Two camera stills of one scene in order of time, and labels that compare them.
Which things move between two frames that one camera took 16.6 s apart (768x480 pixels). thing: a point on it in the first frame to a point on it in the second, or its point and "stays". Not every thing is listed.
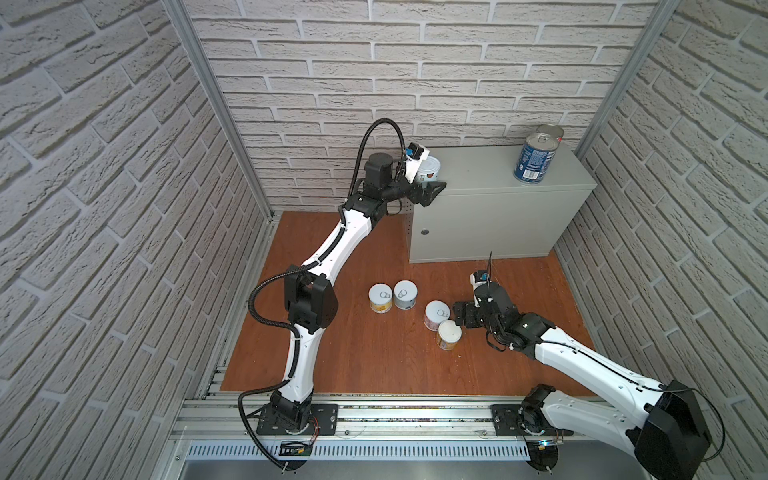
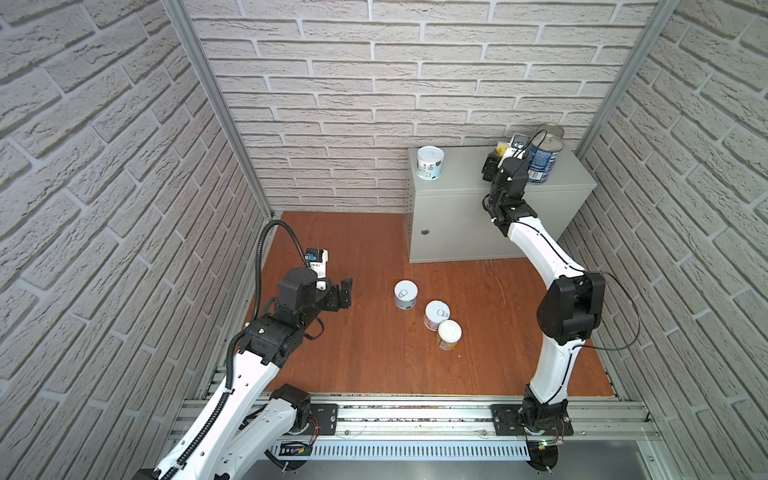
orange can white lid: [448, 335] stays
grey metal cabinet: [485, 213] stays
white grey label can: [405, 293] stays
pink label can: [435, 312] stays
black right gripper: [469, 313] to [496, 169]
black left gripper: [420, 199] to [341, 297]
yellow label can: [380, 297] to [501, 148]
